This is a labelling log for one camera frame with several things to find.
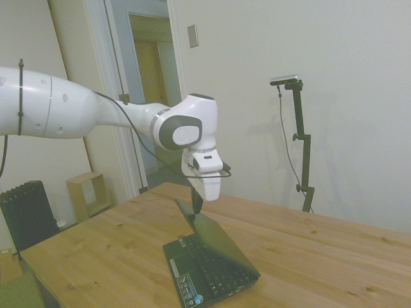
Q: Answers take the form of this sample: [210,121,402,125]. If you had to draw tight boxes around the beige wall switch plate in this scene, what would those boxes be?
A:
[187,24,199,49]

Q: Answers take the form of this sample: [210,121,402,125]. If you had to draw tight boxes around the black cable hanging from arm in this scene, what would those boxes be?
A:
[0,134,8,178]

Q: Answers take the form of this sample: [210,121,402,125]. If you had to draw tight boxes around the black articulated camera stand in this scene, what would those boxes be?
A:
[283,80,316,214]

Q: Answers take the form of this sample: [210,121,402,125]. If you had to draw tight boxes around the green upholstered seat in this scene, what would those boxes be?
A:
[0,268,45,308]

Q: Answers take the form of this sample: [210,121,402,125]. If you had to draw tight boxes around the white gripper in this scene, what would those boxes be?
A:
[180,149,223,216]

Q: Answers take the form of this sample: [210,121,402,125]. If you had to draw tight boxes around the white door frame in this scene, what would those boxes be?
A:
[83,0,188,206]

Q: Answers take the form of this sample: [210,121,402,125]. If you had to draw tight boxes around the black oil radiator heater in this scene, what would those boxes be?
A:
[0,180,60,253]

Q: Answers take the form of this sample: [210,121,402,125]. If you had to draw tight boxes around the black laptop with stickers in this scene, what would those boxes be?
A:
[162,198,261,308]

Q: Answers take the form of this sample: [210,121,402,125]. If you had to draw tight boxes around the brown cardboard box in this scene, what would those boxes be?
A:
[0,248,24,285]

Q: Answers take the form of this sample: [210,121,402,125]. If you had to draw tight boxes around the black cable tie strap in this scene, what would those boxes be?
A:
[17,58,26,137]

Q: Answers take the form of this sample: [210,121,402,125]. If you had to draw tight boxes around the open wooden cube box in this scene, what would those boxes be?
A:
[66,171,112,223]

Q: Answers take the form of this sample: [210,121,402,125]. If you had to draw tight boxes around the grey camera on stand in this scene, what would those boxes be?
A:
[269,74,301,87]

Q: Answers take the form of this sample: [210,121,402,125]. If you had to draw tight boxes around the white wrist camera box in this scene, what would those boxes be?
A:
[192,152,224,173]

